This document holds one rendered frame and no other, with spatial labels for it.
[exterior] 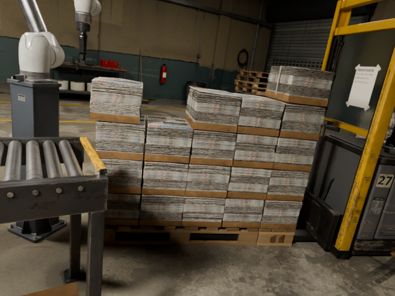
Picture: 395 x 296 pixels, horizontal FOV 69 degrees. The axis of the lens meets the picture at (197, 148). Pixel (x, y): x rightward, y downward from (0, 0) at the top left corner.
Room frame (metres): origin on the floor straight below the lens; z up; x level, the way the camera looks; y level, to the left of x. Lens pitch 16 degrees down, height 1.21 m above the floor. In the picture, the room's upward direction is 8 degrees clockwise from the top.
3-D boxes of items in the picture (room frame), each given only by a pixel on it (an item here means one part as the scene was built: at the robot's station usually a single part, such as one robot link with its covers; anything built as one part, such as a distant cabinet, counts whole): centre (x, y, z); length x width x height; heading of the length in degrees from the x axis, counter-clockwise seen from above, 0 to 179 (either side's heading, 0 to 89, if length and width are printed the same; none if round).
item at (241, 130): (2.03, -0.34, 0.86); 0.38 x 0.29 x 0.04; 11
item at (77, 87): (7.36, 2.98, 0.55); 1.80 x 0.70 x 1.09; 122
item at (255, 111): (2.03, -0.34, 0.95); 0.38 x 0.29 x 0.23; 11
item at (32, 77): (1.72, 1.03, 1.03); 0.22 x 0.18 x 0.06; 159
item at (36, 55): (1.74, 1.02, 1.17); 0.18 x 0.16 x 0.22; 6
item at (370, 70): (2.19, -1.08, 1.27); 0.57 x 0.01 x 0.65; 12
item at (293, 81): (2.09, -0.63, 0.65); 0.39 x 0.30 x 1.29; 12
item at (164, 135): (1.94, 0.08, 0.42); 1.17 x 0.39 x 0.83; 102
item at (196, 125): (1.97, -0.06, 0.86); 0.38 x 0.29 x 0.04; 12
